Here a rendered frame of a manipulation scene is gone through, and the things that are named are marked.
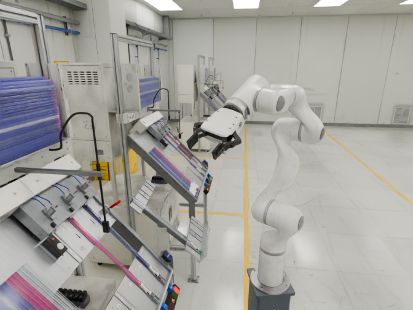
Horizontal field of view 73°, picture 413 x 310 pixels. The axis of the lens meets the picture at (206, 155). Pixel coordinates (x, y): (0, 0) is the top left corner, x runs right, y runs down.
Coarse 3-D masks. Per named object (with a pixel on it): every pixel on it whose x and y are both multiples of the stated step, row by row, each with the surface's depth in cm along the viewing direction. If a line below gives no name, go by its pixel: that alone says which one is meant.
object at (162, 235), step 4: (156, 228) 159; (160, 228) 159; (164, 228) 159; (156, 232) 160; (160, 232) 159; (164, 232) 159; (160, 236) 160; (164, 236) 160; (168, 236) 166; (160, 240) 161; (164, 240) 161; (168, 240) 167; (160, 244) 162; (164, 244) 162; (168, 244) 167; (160, 248) 163; (164, 248) 163; (168, 248) 167; (160, 252) 163; (168, 252) 167; (164, 300) 174
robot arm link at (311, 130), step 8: (296, 88) 108; (296, 96) 106; (304, 96) 112; (296, 104) 110; (304, 104) 114; (296, 112) 114; (304, 112) 114; (312, 112) 117; (304, 120) 114; (312, 120) 114; (320, 120) 118; (304, 128) 116; (312, 128) 114; (320, 128) 115; (304, 136) 117; (312, 136) 115; (320, 136) 116
